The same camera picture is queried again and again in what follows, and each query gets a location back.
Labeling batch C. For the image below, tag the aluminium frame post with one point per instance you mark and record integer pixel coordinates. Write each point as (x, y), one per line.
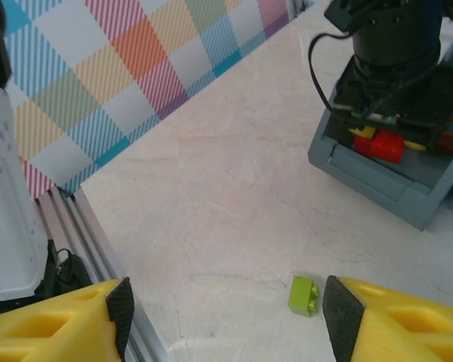
(298, 7)

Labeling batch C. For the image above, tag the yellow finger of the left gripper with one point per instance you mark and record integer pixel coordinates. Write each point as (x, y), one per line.
(364, 131)
(415, 146)

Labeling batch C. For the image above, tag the grey plastic bin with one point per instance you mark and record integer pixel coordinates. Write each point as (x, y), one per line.
(362, 177)

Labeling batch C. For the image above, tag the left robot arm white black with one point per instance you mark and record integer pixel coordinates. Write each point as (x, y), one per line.
(7, 207)

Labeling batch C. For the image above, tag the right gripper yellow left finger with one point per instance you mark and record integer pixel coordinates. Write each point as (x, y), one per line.
(41, 332)

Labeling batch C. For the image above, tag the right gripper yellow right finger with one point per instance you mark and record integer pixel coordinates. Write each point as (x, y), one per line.
(407, 332)

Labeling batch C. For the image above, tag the red lego frame piece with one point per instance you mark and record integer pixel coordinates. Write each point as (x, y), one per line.
(451, 143)

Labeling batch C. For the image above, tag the red lego brick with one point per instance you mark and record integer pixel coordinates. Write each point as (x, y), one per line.
(362, 145)
(387, 147)

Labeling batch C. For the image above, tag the small lime green lego brick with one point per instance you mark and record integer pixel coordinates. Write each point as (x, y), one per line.
(300, 296)

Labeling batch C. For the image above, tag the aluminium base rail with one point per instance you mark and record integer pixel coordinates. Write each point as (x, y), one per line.
(79, 218)

